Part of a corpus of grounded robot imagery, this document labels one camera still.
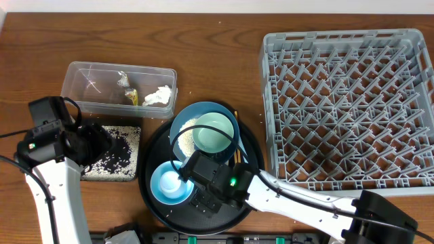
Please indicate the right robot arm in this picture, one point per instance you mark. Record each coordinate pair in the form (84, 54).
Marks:
(369, 218)

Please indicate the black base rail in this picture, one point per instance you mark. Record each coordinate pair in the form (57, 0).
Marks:
(177, 238)

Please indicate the white plastic spoon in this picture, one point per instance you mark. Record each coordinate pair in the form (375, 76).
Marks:
(242, 151)

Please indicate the dark blue plate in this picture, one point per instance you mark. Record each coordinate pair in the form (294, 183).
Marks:
(194, 111)

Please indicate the wooden chopstick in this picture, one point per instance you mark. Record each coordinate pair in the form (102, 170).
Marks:
(237, 156)

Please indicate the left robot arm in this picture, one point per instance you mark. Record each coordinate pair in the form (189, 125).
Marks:
(53, 156)

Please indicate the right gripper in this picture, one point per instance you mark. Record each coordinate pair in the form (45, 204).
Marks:
(201, 200)

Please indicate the round black serving tray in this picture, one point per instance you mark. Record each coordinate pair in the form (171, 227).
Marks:
(184, 217)

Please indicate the small white cup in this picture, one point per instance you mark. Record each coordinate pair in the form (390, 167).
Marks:
(171, 186)

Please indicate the light blue saucer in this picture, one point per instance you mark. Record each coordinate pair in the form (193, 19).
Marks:
(155, 186)

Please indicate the white rice pile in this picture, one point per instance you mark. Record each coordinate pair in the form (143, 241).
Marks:
(118, 159)

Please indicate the clear plastic waste bin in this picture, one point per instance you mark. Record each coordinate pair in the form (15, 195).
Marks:
(93, 86)

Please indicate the light green bowl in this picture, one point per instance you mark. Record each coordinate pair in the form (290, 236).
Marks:
(211, 141)

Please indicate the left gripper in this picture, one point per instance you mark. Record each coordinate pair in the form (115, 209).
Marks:
(104, 139)

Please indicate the yellow green snack wrapper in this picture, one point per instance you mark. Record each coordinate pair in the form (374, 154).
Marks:
(132, 94)

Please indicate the white tissue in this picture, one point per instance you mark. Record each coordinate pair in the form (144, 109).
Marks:
(162, 95)

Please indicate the grey dishwasher rack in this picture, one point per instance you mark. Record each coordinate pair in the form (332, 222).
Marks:
(349, 110)

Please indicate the black rectangular tray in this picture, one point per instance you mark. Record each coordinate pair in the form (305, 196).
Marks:
(118, 152)

